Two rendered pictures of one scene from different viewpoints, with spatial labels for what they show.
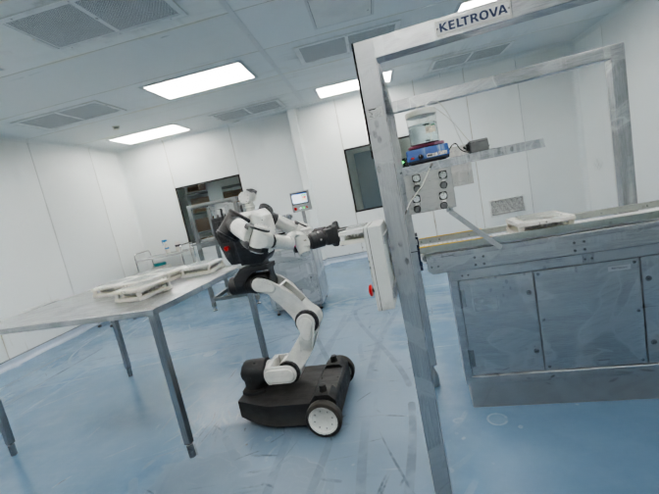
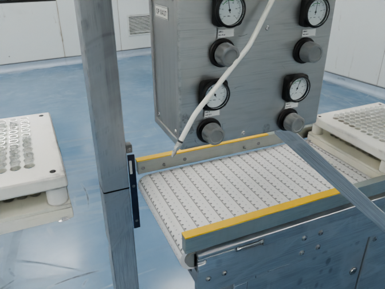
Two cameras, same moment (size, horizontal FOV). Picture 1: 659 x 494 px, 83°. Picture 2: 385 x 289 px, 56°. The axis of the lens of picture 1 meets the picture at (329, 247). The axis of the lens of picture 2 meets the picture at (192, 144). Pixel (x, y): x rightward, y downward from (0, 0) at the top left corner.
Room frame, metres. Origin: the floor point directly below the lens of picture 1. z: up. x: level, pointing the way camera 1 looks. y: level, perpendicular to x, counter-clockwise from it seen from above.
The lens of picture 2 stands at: (1.46, -0.17, 1.31)
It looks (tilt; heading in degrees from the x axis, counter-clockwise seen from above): 27 degrees down; 322
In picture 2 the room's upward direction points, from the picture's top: straight up
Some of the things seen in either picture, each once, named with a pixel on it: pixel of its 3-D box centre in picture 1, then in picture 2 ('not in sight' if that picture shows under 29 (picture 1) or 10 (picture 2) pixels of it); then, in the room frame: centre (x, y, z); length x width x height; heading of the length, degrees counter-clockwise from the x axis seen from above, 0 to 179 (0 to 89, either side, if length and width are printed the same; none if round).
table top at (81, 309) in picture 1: (122, 296); not in sight; (2.61, 1.52, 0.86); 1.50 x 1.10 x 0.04; 73
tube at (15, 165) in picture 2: not in sight; (19, 185); (1.94, -0.25, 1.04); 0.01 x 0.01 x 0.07
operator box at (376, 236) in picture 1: (381, 263); not in sight; (1.16, -0.16, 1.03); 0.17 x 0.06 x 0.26; 165
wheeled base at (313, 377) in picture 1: (292, 380); not in sight; (2.18, 0.39, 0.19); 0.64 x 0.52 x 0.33; 77
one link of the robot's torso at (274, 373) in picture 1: (284, 368); not in sight; (2.18, 0.42, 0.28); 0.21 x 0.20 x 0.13; 77
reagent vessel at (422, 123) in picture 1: (422, 125); not in sight; (1.90, -0.58, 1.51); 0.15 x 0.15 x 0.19
